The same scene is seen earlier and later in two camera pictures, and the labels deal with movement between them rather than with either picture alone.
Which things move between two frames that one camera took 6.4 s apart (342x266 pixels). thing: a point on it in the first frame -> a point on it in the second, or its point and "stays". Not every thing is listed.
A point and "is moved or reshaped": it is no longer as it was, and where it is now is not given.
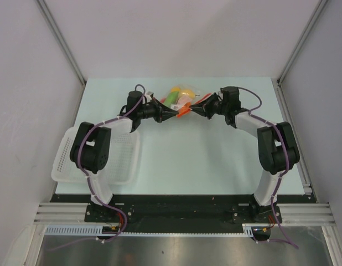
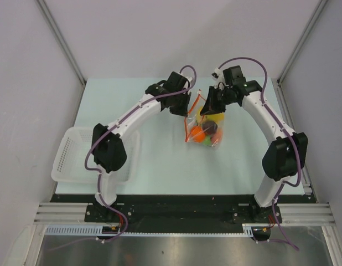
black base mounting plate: (182, 213) stays
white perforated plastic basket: (123, 164) stays
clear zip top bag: (181, 98) is moved or reshaped
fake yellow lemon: (187, 92) is moved or reshaped
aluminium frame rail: (63, 214) stays
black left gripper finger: (164, 108) -> (181, 107)
